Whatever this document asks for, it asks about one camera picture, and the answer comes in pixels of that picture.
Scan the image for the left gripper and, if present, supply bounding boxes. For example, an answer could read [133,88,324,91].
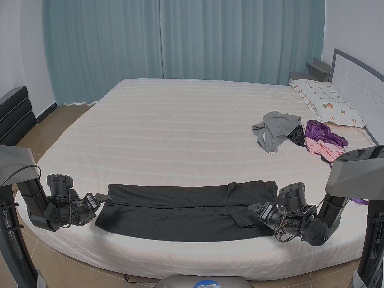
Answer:
[75,193,111,225]

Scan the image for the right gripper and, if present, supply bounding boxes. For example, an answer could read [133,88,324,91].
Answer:
[247,202,285,230]

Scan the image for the black T-shirt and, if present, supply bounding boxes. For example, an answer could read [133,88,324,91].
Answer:
[95,180,279,242]

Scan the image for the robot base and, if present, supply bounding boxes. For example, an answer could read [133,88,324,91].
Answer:
[153,275,249,288]

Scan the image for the bed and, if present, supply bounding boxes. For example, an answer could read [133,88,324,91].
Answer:
[18,48,384,281]

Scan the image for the black shiny garment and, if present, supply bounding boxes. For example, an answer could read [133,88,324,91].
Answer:
[287,125,307,148]

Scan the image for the grey garment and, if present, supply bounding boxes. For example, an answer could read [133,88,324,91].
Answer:
[252,111,302,154]

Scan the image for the pink garment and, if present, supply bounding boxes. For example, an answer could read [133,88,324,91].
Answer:
[305,138,345,163]

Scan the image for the purple garment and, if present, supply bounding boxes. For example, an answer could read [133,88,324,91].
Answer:
[304,120,369,206]

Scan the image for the black chest of drawers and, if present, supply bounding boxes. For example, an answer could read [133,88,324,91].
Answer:
[0,86,39,146]

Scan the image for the white printed pillow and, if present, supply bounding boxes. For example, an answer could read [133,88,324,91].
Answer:
[288,79,367,128]

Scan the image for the grey bedside table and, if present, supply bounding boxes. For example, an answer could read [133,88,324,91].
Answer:
[289,57,330,82]

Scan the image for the blue-green curtain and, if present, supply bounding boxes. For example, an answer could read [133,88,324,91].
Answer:
[43,0,164,106]
[160,0,325,86]

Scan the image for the black cable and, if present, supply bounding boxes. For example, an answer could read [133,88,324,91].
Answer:
[124,274,150,284]
[0,164,42,188]

